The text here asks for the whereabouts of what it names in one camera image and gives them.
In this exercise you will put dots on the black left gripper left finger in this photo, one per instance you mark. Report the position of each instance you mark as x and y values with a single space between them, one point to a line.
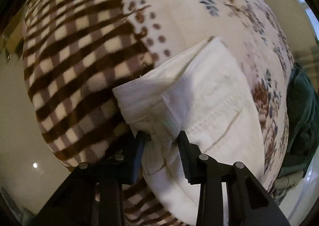
93 192

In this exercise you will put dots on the white bed headboard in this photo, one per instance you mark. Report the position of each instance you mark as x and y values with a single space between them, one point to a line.
301 204

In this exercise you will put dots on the folded grey green clothes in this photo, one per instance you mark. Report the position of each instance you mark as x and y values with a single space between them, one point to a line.
283 185

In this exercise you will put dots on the floral bed blanket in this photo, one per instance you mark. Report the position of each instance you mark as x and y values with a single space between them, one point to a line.
77 51

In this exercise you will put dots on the dark green fleece blanket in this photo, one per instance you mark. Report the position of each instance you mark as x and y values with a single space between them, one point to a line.
302 110

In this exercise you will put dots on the white pants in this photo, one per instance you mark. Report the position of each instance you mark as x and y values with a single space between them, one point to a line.
203 92

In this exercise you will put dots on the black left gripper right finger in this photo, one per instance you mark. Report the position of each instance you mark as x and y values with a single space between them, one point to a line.
229 194

